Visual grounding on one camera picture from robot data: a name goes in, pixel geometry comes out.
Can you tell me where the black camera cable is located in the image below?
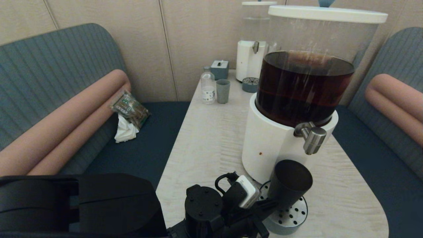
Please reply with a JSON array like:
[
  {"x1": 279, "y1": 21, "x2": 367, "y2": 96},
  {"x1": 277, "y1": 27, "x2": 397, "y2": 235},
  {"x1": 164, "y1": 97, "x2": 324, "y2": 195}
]
[{"x1": 215, "y1": 172, "x2": 239, "y2": 195}]

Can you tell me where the large round perforated drip tray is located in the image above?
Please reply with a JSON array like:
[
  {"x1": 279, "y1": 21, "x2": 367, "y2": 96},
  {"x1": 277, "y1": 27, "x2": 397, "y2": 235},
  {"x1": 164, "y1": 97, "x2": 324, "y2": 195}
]
[{"x1": 259, "y1": 180, "x2": 308, "y2": 235}]

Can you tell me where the large white dispenser lid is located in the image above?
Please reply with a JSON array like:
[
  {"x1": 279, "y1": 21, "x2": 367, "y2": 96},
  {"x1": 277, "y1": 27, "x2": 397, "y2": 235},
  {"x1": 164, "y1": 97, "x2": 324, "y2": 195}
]
[{"x1": 268, "y1": 0, "x2": 388, "y2": 24}]

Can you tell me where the dark tapered cup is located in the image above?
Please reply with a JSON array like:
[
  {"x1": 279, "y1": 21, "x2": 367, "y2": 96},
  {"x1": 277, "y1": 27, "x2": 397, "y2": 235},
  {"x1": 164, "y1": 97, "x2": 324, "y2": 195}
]
[{"x1": 267, "y1": 160, "x2": 313, "y2": 212}]

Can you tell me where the large tea dispenser white base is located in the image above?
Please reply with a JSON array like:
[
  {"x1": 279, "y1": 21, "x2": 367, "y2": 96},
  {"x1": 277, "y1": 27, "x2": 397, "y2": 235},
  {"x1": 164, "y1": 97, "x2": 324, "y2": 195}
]
[{"x1": 242, "y1": 20, "x2": 379, "y2": 185}]

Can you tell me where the short pink bolster cushion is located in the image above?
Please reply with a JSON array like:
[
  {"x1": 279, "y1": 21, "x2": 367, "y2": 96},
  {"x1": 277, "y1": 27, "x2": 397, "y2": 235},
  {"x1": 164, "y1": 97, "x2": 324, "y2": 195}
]
[{"x1": 365, "y1": 73, "x2": 423, "y2": 148}]

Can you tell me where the grey tumbler cup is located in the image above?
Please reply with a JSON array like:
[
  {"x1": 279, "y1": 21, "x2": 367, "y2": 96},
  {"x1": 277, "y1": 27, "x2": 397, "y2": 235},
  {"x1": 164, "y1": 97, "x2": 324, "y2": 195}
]
[{"x1": 216, "y1": 79, "x2": 230, "y2": 104}]

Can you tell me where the small round perforated drip tray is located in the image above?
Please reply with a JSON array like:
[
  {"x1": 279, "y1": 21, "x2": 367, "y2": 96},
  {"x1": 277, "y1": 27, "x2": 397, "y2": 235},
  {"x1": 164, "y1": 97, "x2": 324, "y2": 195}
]
[{"x1": 242, "y1": 77, "x2": 260, "y2": 93}]

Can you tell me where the clear bottle white label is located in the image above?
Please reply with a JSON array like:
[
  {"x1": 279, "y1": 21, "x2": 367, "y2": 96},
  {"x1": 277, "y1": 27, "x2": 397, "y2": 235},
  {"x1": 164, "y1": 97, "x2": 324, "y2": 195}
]
[{"x1": 201, "y1": 66, "x2": 216, "y2": 105}]

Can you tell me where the teal bench empty seat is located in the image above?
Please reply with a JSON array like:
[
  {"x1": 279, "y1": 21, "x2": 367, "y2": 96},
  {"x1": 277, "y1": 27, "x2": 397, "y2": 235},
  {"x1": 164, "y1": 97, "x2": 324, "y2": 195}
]
[{"x1": 330, "y1": 27, "x2": 423, "y2": 238}]

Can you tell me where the silver dispenser tap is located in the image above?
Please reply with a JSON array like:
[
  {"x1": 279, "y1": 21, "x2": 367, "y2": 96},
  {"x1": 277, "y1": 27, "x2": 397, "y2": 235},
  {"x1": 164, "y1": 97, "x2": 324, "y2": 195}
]
[{"x1": 294, "y1": 122, "x2": 327, "y2": 155}]

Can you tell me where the blue-grey square box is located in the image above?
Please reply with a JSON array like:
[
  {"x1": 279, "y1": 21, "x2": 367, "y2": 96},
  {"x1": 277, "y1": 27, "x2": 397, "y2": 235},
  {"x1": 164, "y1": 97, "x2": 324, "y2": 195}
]
[{"x1": 211, "y1": 60, "x2": 229, "y2": 80}]

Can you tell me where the teal bench with snack packet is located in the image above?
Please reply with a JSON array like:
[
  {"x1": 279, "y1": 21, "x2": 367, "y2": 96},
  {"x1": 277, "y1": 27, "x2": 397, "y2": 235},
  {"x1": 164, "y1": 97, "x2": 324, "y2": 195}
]
[{"x1": 0, "y1": 22, "x2": 192, "y2": 185}]

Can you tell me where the crumpled white tissue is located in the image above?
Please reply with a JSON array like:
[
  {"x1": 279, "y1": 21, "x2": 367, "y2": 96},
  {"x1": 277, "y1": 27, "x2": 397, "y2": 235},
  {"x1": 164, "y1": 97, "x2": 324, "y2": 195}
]
[{"x1": 114, "y1": 114, "x2": 139, "y2": 143}]

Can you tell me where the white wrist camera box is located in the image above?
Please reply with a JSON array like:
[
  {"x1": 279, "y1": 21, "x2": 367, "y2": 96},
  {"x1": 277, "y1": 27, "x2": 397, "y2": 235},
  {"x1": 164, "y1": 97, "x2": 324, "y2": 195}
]
[{"x1": 235, "y1": 175, "x2": 261, "y2": 209}]

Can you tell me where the small white dispenser lid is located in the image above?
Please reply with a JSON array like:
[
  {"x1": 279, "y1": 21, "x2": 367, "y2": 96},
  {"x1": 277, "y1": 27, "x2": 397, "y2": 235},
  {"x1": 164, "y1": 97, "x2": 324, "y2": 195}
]
[{"x1": 242, "y1": 0, "x2": 277, "y2": 6}]

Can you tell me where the long pink bolster cushion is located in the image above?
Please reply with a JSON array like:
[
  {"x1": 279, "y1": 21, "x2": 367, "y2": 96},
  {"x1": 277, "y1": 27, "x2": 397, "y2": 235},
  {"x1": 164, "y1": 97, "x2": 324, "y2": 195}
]
[{"x1": 0, "y1": 69, "x2": 132, "y2": 177}]

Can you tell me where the printed snack packet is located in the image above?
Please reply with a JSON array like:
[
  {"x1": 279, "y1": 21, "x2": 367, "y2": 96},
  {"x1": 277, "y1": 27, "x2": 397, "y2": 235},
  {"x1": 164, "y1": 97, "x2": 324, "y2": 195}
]
[{"x1": 111, "y1": 91, "x2": 150, "y2": 130}]

